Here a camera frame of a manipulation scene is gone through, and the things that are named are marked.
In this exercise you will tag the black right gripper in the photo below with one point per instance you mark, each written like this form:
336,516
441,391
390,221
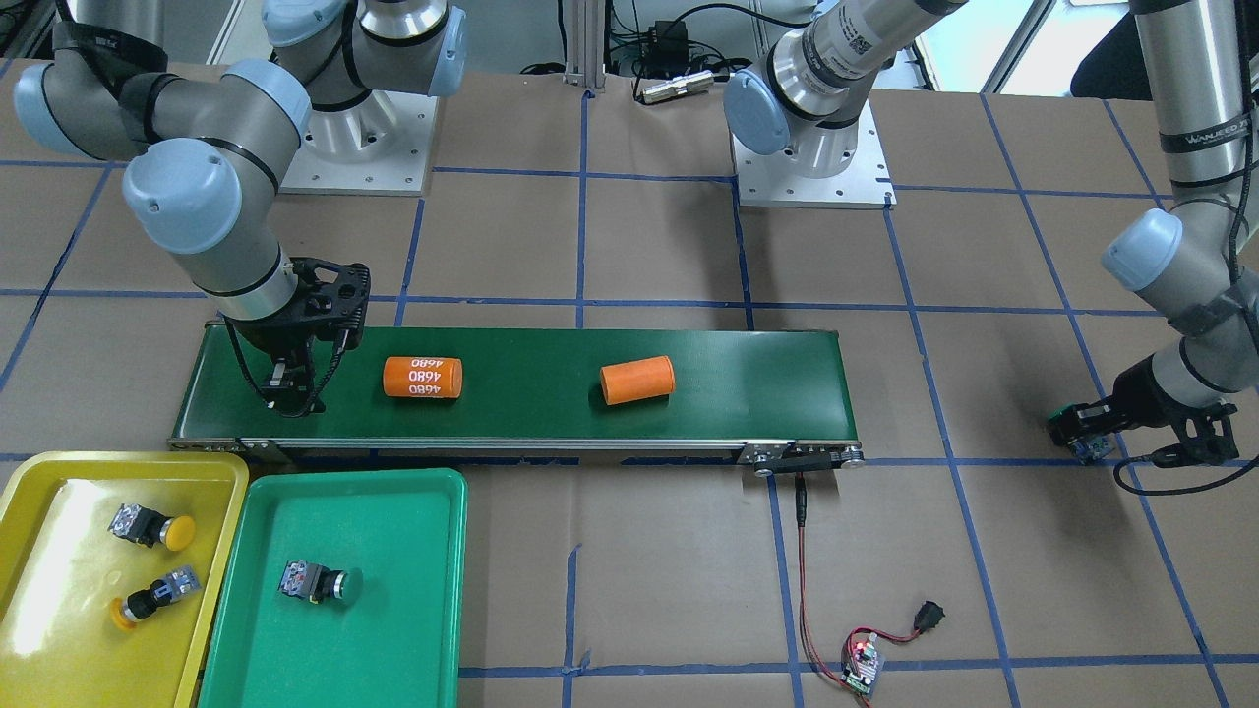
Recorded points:
272,337

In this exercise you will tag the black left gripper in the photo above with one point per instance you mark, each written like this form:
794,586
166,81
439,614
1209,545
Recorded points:
1128,390

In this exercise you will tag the green push button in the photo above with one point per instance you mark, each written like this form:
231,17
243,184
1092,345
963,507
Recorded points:
1082,438
313,582

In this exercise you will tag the orange cylinder with 4680 print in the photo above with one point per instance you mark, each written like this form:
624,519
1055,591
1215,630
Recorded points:
422,377

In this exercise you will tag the yellow push button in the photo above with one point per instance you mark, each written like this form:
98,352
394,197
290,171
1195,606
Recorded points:
172,587
138,524

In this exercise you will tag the plain orange cylinder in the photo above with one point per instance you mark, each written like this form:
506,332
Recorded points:
635,380

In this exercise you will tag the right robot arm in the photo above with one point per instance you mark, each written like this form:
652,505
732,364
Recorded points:
205,159

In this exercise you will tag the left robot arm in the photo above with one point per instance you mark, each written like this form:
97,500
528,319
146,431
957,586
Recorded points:
807,93

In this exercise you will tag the green plastic tray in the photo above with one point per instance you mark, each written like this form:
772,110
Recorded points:
396,646

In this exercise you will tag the yellow plastic tray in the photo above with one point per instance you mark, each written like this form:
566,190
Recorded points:
62,569

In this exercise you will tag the green conveyor belt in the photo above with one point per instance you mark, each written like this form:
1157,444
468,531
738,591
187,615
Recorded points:
775,401

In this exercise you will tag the black power adapter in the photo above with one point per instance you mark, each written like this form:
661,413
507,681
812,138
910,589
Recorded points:
664,50

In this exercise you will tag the black cable plug connector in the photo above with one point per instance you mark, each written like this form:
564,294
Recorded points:
928,616

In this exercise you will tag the aluminium frame post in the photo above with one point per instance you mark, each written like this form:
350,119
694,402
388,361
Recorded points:
584,38

